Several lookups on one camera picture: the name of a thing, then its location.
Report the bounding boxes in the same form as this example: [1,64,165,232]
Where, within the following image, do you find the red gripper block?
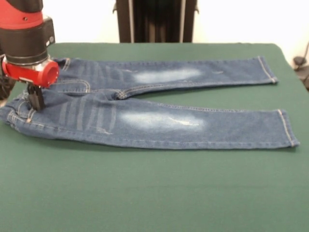
[1,57,60,112]

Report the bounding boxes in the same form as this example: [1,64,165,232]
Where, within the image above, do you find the blue denim jeans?
[0,56,301,151]

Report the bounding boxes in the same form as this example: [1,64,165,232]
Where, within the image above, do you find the dark green table cloth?
[0,43,309,232]

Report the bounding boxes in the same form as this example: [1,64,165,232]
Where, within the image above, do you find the black round stand base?
[293,41,309,91]

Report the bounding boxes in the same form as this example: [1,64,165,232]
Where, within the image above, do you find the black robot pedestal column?
[112,0,200,44]

